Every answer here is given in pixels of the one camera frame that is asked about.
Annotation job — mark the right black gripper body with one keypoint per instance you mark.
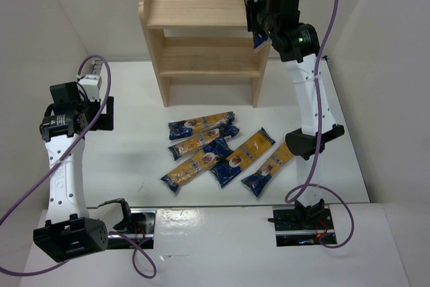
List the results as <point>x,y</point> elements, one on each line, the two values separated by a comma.
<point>250,11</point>

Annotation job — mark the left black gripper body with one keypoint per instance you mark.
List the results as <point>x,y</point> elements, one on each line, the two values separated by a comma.
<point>105,113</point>

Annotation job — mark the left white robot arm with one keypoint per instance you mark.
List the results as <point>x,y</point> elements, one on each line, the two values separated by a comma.
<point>69,231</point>

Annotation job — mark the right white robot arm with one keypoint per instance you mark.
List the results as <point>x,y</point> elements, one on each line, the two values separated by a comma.
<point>298,46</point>

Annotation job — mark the wooden three-tier shelf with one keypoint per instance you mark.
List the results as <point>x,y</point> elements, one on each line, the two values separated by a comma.
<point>204,40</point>

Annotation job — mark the top spaghetti bag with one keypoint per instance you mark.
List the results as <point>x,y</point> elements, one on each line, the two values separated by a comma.
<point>190,127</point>

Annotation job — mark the front left spaghetti bag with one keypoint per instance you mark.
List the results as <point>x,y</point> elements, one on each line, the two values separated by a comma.
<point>202,160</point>

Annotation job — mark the middle spaghetti bag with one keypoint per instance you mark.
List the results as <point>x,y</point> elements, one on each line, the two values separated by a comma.
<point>242,157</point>

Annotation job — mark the far right spaghetti bag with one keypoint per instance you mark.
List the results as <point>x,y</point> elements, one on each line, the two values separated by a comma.
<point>258,181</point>

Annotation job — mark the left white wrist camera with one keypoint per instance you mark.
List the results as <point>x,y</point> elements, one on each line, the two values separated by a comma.
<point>90,85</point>

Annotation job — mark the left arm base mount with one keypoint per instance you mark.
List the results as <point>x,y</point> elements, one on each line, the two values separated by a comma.
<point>140,228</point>

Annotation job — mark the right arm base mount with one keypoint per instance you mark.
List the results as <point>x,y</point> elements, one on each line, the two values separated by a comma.
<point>289,231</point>

